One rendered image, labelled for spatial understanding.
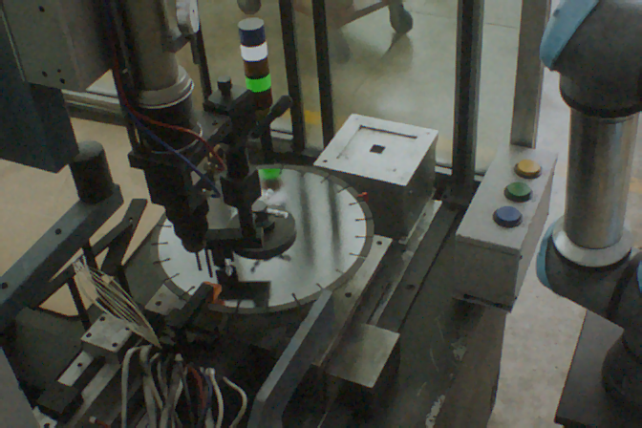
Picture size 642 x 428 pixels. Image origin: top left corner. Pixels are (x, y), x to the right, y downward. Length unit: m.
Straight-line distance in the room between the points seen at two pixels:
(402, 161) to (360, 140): 0.11
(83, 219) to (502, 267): 0.67
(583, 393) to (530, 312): 1.15
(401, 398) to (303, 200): 0.36
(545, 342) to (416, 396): 1.13
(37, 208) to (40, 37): 0.92
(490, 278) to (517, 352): 0.99
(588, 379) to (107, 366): 0.75
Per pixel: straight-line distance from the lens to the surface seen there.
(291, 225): 1.28
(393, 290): 1.45
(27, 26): 0.93
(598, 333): 1.44
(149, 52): 0.93
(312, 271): 1.22
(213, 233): 1.21
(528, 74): 1.48
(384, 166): 1.49
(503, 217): 1.38
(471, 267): 1.39
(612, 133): 1.05
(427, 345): 1.38
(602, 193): 1.12
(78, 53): 0.91
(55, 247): 1.21
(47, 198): 1.82
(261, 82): 1.47
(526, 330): 2.43
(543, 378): 2.32
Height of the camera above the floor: 1.80
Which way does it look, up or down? 40 degrees down
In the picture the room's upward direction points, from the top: 5 degrees counter-clockwise
